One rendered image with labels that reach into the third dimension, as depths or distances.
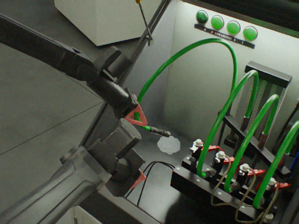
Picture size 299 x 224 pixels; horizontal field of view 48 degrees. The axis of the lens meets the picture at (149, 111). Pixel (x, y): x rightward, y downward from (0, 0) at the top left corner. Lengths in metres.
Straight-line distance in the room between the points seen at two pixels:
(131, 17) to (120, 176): 3.32
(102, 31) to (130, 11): 0.39
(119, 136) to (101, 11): 3.15
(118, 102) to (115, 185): 0.25
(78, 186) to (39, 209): 0.11
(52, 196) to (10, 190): 2.01
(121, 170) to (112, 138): 0.10
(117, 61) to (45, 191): 0.51
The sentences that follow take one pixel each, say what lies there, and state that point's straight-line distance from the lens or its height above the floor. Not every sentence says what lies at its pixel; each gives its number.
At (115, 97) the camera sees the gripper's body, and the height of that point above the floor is 1.30.
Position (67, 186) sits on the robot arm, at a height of 1.46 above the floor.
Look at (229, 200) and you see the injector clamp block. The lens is 1.10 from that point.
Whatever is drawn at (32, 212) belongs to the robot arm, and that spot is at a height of 1.51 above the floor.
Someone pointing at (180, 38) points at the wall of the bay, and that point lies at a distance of 1.29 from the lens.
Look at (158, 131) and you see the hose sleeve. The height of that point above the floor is 1.14.
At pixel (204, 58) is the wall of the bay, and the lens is 1.26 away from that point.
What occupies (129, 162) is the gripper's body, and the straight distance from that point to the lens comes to 0.72.
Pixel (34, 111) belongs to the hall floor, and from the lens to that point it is 3.01.
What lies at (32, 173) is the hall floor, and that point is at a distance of 2.49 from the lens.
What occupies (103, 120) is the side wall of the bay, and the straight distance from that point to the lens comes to 1.14.
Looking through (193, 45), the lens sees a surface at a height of 1.41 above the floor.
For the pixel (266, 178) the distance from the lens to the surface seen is 0.85.
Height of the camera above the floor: 1.82
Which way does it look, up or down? 38 degrees down
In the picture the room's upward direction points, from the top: 5 degrees clockwise
